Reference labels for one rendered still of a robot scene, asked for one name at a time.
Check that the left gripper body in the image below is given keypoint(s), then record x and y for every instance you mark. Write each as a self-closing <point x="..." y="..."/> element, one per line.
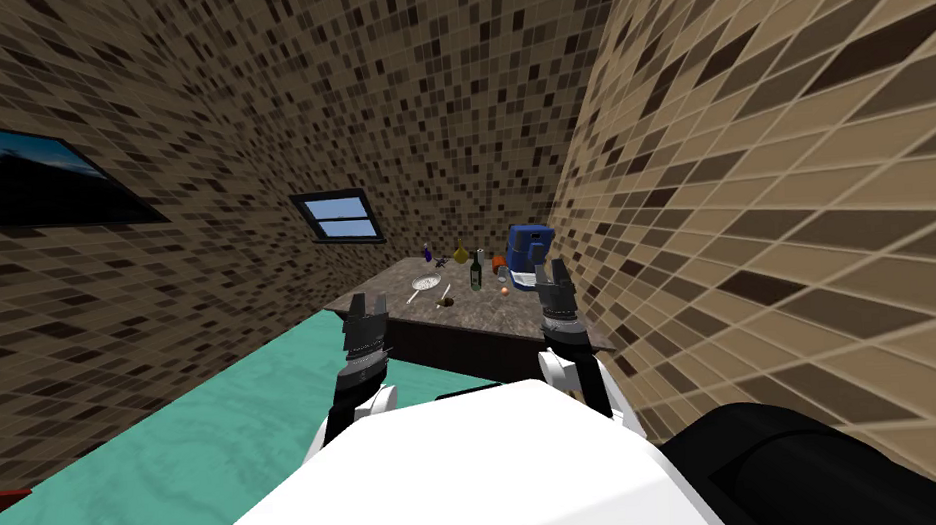
<point x="366" y="336"/>

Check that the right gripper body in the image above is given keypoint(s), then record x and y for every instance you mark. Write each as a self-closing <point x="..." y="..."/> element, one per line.
<point x="557" y="302"/>

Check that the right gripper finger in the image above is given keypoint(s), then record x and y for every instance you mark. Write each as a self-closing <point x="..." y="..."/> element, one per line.
<point x="561" y="274"/>
<point x="541" y="279"/>

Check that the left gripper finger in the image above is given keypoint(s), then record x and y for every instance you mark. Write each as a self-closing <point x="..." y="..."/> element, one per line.
<point x="379" y="305"/>
<point x="356" y="308"/>

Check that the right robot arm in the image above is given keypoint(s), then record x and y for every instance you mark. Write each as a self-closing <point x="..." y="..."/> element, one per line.
<point x="799" y="469"/>

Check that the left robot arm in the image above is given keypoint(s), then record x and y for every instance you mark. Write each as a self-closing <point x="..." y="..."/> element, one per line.
<point x="355" y="392"/>

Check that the blue coffee machine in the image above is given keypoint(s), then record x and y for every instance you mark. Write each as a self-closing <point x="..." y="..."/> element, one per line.
<point x="528" y="253"/>

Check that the white spoon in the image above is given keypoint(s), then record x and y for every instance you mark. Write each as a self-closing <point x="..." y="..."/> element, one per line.
<point x="414" y="296"/>

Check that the orange round pot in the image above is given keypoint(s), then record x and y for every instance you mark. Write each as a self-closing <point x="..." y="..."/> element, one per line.
<point x="499" y="263"/>

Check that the green glass bottle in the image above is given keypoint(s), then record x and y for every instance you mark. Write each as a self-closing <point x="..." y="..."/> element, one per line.
<point x="476" y="273"/>

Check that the brown headed ladle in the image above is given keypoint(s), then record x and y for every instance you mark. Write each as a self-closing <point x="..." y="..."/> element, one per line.
<point x="447" y="297"/>

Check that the grey stone topped table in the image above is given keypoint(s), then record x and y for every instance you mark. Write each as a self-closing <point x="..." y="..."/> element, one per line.
<point x="478" y="310"/>

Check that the purple small bottle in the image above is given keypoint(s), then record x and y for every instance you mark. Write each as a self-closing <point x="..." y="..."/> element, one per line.
<point x="427" y="254"/>

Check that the yellow round flask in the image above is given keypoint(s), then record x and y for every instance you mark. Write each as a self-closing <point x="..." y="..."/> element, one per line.
<point x="460" y="254"/>

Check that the small bright window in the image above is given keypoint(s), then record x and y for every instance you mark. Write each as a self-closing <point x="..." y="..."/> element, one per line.
<point x="341" y="218"/>

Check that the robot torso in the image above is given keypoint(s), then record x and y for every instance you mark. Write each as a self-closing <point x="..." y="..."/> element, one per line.
<point x="479" y="478"/>

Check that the large dark window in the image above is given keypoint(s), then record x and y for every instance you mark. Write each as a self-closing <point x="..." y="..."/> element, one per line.
<point x="23" y="178"/>

